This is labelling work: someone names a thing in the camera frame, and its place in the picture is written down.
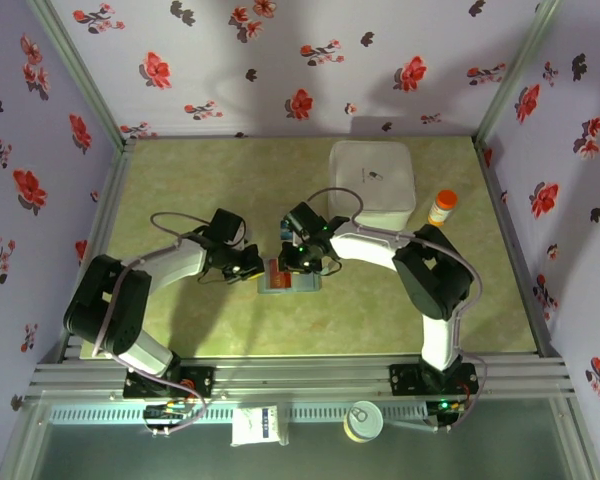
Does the wide aluminium base rail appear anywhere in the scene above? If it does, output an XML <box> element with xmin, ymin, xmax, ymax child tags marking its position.
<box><xmin>23</xmin><ymin>353</ymin><xmax>577</xmax><ymax>401</ymax></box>

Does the white square container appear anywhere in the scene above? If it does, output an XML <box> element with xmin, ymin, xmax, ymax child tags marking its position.
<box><xmin>327</xmin><ymin>140</ymin><xmax>416</xmax><ymax>232</ymax></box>

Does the grey left arm cable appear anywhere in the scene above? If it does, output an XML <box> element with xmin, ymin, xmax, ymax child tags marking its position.
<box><xmin>92</xmin><ymin>212</ymin><xmax>216</xmax><ymax>436</ymax></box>

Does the white paper packet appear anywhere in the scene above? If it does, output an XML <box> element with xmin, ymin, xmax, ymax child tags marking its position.
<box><xmin>229</xmin><ymin>405</ymin><xmax>281</xmax><ymax>448</ymax></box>

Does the aluminium corner post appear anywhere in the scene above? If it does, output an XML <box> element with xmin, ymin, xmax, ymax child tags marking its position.
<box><xmin>27</xmin><ymin>0</ymin><xmax>136</xmax><ymax>151</ymax></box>
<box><xmin>472</xmin><ymin>0</ymin><xmax>561</xmax><ymax>146</ymax></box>

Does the orange pill bottle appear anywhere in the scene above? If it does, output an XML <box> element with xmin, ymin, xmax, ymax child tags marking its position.
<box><xmin>427</xmin><ymin>188</ymin><xmax>459</xmax><ymax>229</ymax></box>

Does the grey-green card holder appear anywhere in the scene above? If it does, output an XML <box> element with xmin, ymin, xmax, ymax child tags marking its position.
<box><xmin>256</xmin><ymin>257</ymin><xmax>324</xmax><ymax>296</ymax></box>

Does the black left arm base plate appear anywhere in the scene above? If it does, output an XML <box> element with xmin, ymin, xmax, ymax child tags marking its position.
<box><xmin>123</xmin><ymin>366</ymin><xmax>216</xmax><ymax>400</ymax></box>

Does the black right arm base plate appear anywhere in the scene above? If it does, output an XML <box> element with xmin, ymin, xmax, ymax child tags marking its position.
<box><xmin>388</xmin><ymin>363</ymin><xmax>479</xmax><ymax>399</ymax></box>

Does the grey slotted cable duct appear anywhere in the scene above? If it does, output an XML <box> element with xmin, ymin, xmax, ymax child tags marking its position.
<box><xmin>47</xmin><ymin>402</ymin><xmax>431</xmax><ymax>426</ymax></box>

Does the tin can with pull tab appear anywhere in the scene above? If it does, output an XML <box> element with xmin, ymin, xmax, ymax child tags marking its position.
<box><xmin>342</xmin><ymin>399</ymin><xmax>385</xmax><ymax>444</ymax></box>

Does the aluminium side rail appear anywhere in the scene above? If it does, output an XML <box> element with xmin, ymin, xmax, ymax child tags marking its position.
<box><xmin>472</xmin><ymin>137</ymin><xmax>564</xmax><ymax>359</ymax></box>
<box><xmin>54</xmin><ymin>139</ymin><xmax>137</xmax><ymax>364</ymax></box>

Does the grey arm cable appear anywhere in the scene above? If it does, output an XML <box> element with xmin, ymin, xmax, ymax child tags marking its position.
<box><xmin>307</xmin><ymin>187</ymin><xmax>489</xmax><ymax>432</ymax></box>
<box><xmin>92</xmin><ymin>212</ymin><xmax>216</xmax><ymax>436</ymax></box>

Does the grey right arm cable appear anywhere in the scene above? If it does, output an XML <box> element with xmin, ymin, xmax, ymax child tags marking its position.
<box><xmin>307</xmin><ymin>187</ymin><xmax>489</xmax><ymax>432</ymax></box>

